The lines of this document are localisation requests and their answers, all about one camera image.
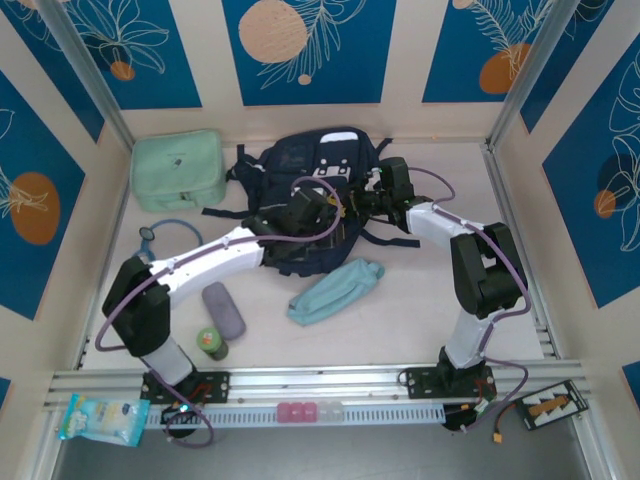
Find navy blue backpack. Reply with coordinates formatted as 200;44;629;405
201;125;421;277

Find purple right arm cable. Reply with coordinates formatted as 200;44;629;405
407;167;531;434

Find wires with yellow connector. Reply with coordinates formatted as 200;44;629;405
444;399;519;446

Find grey purple glasses case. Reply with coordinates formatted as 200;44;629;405
201;282;247;337

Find light blue pencil case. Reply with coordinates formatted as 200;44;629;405
287;258;387;327

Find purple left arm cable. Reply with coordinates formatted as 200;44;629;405
94;174;347;449

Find clear plastic box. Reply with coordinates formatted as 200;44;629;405
316;401;345;424

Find mint green zip pouch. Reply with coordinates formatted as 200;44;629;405
130;128;225;214

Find blue white snack packet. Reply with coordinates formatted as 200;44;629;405
58;393;151;447

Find blue stethoscope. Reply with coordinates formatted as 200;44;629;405
132;218;204;261

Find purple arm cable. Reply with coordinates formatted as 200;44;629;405
407;167;531;434
94;174;347;449

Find aluminium frame post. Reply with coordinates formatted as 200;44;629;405
35;0;135;149
485;0;576;149

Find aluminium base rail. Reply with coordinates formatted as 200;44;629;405
47;362;589;414

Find green lidded bottle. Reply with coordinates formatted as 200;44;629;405
195;327;230;362

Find white slotted cable duct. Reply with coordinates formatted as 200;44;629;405
144;403;446;430

